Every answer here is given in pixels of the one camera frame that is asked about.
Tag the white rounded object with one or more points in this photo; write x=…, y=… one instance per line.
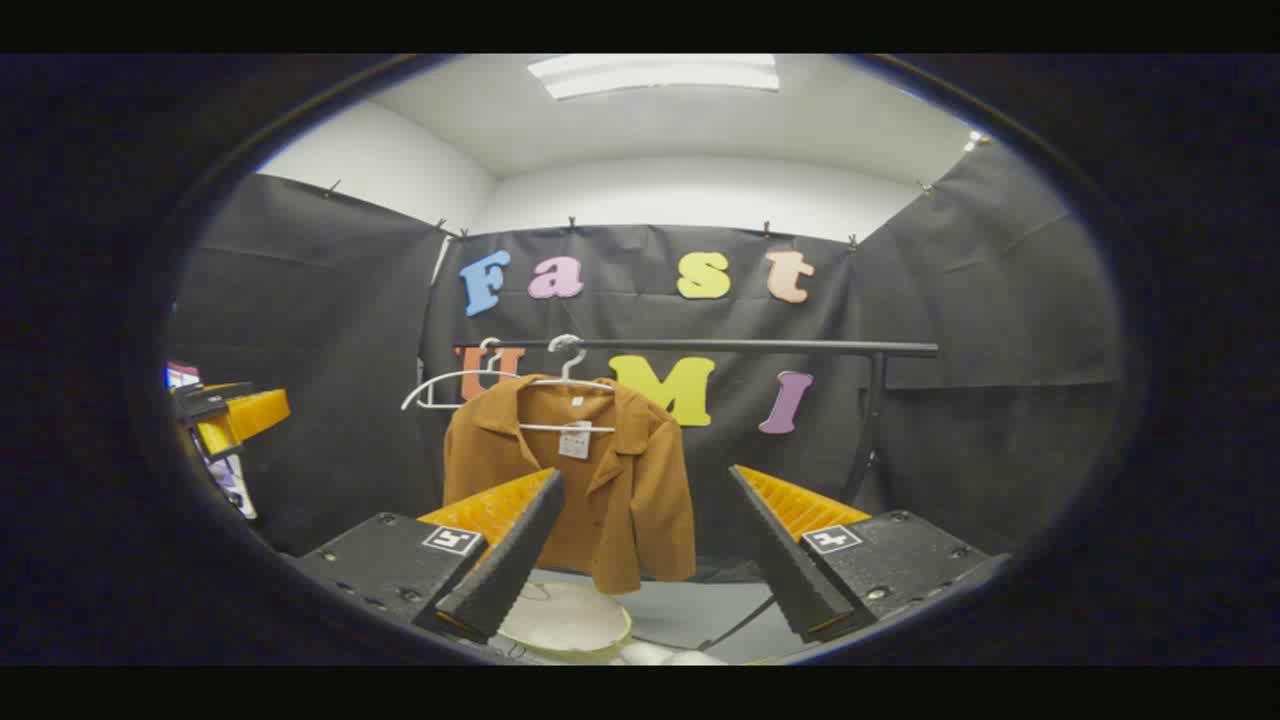
x=660, y=655

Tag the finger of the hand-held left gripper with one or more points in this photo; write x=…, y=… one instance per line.
x=258, y=410

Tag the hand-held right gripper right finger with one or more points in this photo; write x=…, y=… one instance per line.
x=790, y=570

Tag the rectangular ceiling light panel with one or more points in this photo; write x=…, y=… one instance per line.
x=650, y=75

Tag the white plastic clothes hanger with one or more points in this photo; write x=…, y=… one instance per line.
x=450, y=377
x=565, y=428

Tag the brown jacket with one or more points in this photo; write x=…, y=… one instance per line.
x=640, y=480

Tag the black metal clothes rack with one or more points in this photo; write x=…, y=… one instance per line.
x=750, y=346

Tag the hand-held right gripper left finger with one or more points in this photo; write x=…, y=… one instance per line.
x=505, y=570

